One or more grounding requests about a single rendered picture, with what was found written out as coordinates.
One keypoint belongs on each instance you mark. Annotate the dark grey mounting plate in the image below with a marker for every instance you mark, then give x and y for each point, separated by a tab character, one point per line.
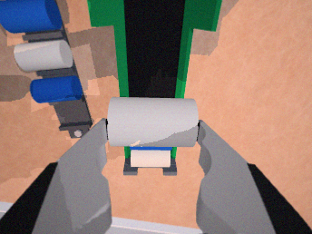
77	133

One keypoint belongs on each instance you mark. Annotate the grey flat bar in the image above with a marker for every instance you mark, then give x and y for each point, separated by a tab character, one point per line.
128	162

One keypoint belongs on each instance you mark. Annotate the white cylinder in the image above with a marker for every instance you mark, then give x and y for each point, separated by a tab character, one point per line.
140	158
43	55
152	122

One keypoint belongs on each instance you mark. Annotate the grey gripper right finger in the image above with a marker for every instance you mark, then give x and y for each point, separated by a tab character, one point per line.
235	197

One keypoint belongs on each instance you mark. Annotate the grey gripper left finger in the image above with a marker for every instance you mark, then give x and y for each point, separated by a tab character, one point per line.
70	196

